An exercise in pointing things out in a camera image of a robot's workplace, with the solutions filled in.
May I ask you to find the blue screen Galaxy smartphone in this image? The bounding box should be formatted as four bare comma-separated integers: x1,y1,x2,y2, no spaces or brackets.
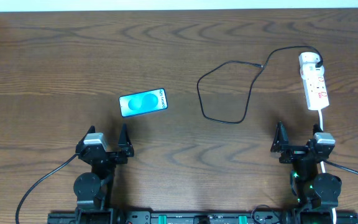
119,88,168,118

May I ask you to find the black USB charging cable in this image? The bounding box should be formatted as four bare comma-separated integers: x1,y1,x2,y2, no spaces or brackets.
196,45,324,125

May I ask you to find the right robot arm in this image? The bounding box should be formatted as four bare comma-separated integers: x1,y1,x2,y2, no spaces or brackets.
270,121,342,223

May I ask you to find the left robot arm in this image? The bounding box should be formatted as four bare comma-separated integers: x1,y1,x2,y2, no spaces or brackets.
73,124,134,223

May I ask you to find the white charger adapter plug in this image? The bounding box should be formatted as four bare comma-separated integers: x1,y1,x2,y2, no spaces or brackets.
298,52,324,72

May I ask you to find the white power strip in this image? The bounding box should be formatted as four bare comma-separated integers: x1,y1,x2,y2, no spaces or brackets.
300,63,329,111

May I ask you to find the black left camera cable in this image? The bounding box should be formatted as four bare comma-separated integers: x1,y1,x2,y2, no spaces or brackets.
15,153,79,224

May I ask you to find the white power strip cord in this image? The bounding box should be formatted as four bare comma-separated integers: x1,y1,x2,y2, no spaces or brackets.
317,108,337,224

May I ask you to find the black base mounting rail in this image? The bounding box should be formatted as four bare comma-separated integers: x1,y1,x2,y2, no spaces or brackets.
47,210,358,224

